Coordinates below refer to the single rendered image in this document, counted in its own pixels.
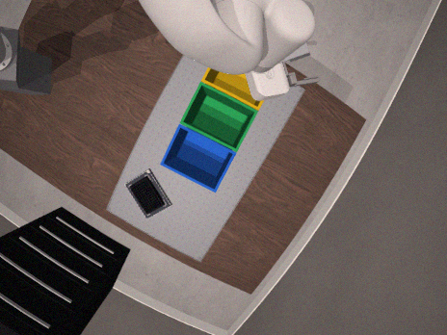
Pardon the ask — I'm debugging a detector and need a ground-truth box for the green bin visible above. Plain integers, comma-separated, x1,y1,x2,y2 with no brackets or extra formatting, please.
180,82,258,152

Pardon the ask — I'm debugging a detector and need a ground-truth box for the blue open bin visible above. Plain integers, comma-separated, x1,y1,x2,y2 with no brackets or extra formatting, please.
160,124,236,193

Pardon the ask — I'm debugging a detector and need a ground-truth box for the yellow recycle bin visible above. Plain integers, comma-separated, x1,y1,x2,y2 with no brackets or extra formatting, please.
201,67,264,111

